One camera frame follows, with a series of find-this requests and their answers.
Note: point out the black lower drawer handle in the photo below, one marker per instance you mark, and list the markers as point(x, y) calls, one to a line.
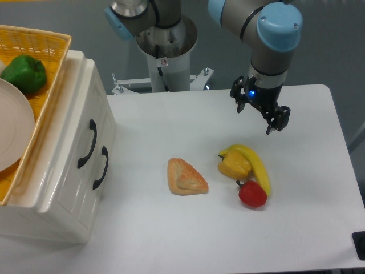
point(103, 171)

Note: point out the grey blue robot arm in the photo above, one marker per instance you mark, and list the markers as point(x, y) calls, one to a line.
point(272, 29)

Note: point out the yellow banana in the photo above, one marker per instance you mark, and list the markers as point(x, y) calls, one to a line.
point(258, 168)

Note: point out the red bell pepper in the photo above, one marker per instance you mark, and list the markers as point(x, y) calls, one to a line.
point(251, 194)

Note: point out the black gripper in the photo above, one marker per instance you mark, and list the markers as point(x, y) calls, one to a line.
point(263, 99)

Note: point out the white drawer cabinet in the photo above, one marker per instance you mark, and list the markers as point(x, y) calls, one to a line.
point(19, 217)

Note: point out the black object at table edge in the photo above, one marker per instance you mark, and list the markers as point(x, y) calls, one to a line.
point(359, 243)

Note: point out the triangular pastry bread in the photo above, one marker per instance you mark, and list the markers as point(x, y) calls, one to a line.
point(184, 179)

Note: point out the yellow bell pepper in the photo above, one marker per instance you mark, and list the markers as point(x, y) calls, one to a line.
point(234, 165)

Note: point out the green bell pepper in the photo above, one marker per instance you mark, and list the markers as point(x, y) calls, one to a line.
point(26, 73)

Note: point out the yellow woven basket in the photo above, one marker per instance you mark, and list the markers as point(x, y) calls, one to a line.
point(51, 48)

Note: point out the beige round plate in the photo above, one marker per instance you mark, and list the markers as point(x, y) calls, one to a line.
point(17, 124)

